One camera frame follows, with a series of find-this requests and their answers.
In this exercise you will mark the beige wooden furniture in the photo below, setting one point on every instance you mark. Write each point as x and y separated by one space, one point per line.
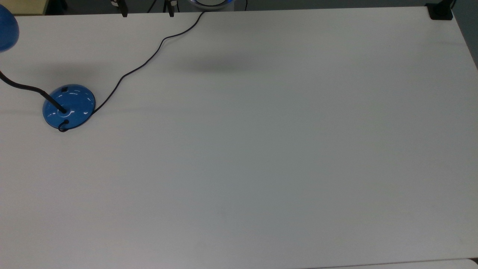
22 5

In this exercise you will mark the blue desk lamp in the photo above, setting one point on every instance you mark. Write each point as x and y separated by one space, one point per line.
76 104

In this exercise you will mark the black table clamp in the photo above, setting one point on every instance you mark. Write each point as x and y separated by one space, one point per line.
440 12

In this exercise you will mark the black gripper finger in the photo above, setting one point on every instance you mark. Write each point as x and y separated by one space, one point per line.
123 10
170 10

